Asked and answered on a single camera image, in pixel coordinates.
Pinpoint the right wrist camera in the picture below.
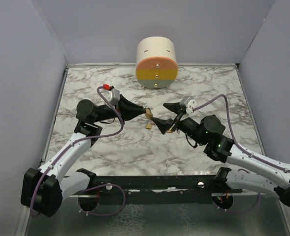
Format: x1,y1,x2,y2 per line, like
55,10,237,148
179,96,196,115

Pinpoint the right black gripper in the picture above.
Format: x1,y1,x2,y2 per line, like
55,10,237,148
151,102,207,146

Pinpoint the large brass padlock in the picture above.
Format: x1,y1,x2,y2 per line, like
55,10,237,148
145,107,153,119

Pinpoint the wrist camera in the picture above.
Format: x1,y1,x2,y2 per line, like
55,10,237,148
103,84,120,106
179,96,196,115

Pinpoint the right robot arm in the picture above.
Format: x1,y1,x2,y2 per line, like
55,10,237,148
152,101,290,207

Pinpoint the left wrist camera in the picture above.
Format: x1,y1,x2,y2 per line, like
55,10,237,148
103,84,120,106

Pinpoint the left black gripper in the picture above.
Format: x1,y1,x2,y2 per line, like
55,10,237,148
94,94,147,124

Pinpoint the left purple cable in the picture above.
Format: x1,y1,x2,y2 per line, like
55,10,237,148
29,86,126,217

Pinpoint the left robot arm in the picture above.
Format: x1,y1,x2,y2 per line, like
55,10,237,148
21,95,146,217

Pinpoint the round three-drawer storage box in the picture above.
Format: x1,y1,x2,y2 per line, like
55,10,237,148
135,36,178,89

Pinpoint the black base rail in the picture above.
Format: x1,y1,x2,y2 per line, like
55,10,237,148
75,175,242,205

